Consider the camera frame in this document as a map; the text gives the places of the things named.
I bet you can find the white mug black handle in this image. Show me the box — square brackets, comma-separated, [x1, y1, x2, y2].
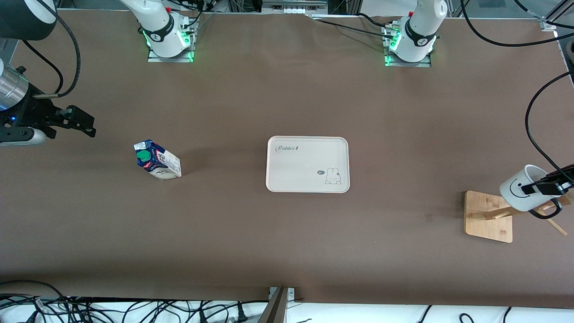
[499, 164, 564, 221]

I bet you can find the blue milk carton green cap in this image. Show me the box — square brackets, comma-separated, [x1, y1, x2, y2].
[133, 140, 183, 181]

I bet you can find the wooden cup rack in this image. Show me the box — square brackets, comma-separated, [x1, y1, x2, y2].
[464, 191, 574, 244]

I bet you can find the cream rabbit print tray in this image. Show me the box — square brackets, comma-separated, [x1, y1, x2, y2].
[265, 135, 350, 194]

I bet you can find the silver background device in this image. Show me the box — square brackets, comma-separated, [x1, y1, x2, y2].
[262, 0, 328, 15]

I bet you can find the aluminium profile bar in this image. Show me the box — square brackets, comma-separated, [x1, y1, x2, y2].
[258, 287, 287, 323]

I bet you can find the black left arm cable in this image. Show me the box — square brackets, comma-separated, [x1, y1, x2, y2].
[526, 71, 574, 173]

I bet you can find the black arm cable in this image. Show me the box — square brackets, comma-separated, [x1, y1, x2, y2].
[526, 71, 574, 173]
[22, 9, 81, 98]

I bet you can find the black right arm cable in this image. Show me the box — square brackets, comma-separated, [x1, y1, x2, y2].
[22, 9, 81, 98]

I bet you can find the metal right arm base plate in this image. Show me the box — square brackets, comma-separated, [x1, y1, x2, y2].
[147, 13, 195, 63]

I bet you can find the black overhead loop cable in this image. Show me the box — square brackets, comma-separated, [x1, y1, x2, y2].
[460, 0, 574, 47]

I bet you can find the black arc cable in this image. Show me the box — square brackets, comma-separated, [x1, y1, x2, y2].
[0, 280, 69, 302]

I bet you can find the aluminium frame post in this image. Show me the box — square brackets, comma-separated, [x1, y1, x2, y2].
[540, 0, 574, 32]

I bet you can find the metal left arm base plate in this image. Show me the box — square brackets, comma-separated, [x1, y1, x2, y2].
[383, 22, 432, 68]

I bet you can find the short black table cable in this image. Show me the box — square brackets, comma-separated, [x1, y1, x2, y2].
[358, 13, 397, 26]

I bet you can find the long black table cable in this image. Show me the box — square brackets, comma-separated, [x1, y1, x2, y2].
[313, 17, 391, 37]

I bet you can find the black cable with plug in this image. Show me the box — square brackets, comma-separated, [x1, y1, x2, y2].
[231, 301, 248, 323]

